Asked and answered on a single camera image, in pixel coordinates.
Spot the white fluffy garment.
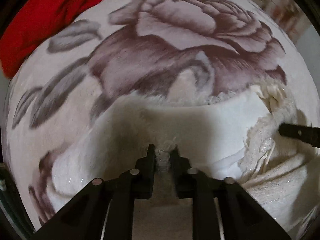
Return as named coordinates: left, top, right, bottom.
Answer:
left=52, top=83, right=319, bottom=238

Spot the floral plush bed blanket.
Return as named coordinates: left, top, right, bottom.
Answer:
left=2, top=0, right=319, bottom=229

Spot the red blanket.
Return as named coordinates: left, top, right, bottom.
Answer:
left=1, top=0, right=102, bottom=79

